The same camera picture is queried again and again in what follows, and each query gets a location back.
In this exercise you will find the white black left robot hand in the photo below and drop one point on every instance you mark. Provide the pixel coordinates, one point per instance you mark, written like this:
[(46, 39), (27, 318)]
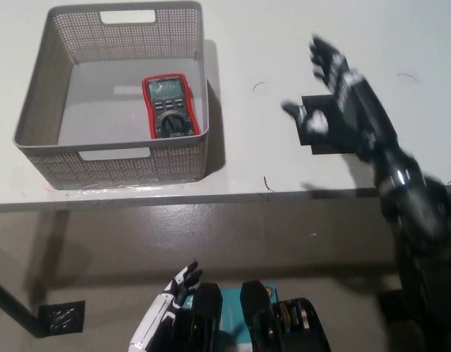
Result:
[(155, 319)]

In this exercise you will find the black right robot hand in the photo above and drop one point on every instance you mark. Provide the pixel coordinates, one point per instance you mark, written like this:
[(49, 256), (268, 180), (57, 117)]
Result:
[(361, 110)]

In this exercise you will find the red digital multimeter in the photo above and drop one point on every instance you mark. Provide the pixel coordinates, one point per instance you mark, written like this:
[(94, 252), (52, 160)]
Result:
[(170, 106)]

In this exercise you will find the grey perforated plastic basket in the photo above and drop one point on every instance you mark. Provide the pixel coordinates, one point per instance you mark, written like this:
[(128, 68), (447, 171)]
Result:
[(100, 110)]

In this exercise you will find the black table leg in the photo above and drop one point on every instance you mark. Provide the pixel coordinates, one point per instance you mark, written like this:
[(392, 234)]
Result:
[(16, 306)]

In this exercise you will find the black teal robot torso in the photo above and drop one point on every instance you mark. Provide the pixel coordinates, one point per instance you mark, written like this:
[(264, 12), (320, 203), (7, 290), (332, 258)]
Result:
[(254, 319)]

